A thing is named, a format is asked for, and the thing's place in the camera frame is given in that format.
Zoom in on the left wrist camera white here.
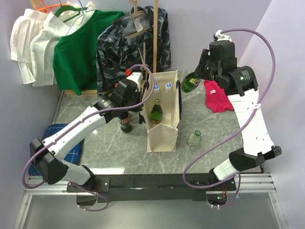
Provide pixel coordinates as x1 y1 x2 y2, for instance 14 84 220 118
126 72 143 85

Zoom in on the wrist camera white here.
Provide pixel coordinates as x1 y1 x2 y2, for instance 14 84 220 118
213 30 232 42
126 72 143 85

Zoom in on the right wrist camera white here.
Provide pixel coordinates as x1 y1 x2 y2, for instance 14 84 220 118
213 30 232 42

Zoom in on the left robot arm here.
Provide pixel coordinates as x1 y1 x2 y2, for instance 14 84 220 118
30 73 143 192

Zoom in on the white hanging blouse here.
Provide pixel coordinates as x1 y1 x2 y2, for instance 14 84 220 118
10 1 97 86

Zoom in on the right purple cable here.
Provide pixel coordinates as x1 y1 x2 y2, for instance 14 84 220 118
183 28 276 208

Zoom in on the aluminium rail frame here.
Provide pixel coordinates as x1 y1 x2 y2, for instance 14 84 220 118
13 172 288 229

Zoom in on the cream canvas tote bag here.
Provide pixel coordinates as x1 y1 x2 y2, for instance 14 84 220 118
139 71 182 152

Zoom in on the green hanging t-shirt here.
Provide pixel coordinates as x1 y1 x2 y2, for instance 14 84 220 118
52 10 124 95

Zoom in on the green Perrier bottle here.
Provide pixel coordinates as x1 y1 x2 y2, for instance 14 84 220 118
181 72 201 93
151 99 163 124

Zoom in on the blue plaid cloth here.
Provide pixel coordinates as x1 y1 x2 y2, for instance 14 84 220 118
28 123 84 178

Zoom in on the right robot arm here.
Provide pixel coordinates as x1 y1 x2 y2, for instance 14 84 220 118
195 40 282 190

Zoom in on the orange hanger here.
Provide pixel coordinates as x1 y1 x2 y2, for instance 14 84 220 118
36 0 63 13

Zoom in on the dark patterned hanging shirt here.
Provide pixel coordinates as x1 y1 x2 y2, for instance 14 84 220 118
96 5 172 93

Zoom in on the wooden hanger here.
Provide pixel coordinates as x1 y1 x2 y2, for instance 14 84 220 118
123 0 150 39

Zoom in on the pink folded t-shirt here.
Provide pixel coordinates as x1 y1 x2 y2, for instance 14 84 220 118
203 81 234 113

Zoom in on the clear Chang soda bottle right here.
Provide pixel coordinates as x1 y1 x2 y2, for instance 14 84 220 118
189 130 202 150

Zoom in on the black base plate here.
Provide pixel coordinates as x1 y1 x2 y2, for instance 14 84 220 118
66 173 240 204

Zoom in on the green hanger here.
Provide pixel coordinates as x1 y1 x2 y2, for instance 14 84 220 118
54 3 88 23

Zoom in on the Coca-Cola glass bottle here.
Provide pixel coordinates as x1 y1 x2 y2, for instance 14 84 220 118
119 111 132 133

